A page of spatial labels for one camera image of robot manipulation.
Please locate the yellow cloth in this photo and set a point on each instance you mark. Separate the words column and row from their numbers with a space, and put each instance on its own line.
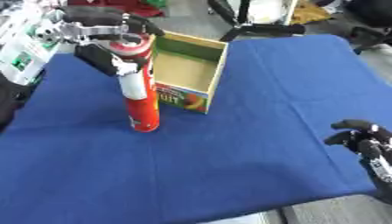
column 308, row 11

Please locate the red bag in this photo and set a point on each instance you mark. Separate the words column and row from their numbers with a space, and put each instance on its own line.
column 120, row 6

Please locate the black tripod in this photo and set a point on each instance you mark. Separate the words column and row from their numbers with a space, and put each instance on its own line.
column 245, row 20

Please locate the red cylindrical bottle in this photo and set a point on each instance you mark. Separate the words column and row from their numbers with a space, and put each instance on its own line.
column 143, row 99

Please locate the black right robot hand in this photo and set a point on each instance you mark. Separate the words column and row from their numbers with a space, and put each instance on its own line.
column 368, row 143

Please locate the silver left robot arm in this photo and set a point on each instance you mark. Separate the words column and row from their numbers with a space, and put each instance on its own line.
column 20, row 49

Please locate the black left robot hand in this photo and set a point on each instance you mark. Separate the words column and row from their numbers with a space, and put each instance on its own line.
column 97, row 20

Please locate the tan cardboard box green inside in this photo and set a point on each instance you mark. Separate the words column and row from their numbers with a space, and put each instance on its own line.
column 187, row 70

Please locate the black chair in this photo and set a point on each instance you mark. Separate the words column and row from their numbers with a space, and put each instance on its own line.
column 368, row 20

